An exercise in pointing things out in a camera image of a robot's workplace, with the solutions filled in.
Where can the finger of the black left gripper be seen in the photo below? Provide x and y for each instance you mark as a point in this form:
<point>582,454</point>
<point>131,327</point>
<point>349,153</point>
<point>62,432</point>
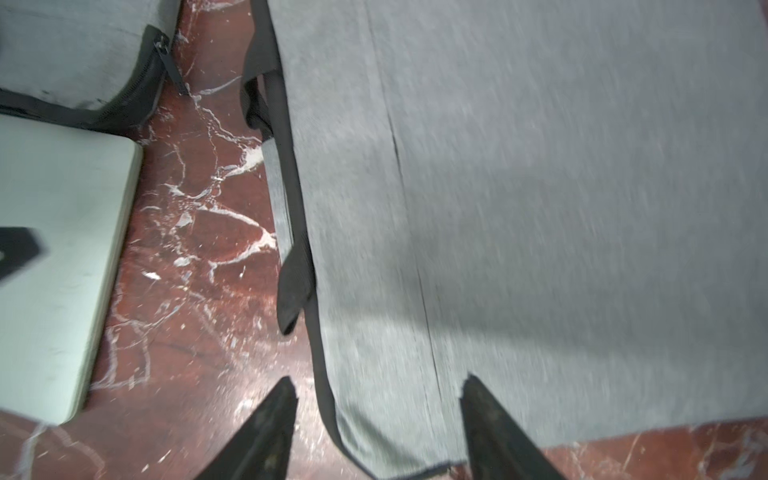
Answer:
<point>20,246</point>

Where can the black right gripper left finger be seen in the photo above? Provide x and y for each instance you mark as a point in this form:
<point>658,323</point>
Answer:
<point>261,448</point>

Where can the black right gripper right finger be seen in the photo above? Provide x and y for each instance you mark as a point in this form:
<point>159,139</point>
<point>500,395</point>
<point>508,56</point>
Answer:
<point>497,447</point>

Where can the silver apple laptop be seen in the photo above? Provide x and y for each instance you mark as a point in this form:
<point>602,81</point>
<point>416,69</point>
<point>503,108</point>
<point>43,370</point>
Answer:
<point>76,188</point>

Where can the grey zippered laptop bag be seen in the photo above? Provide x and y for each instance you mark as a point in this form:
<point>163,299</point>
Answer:
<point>95,65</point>

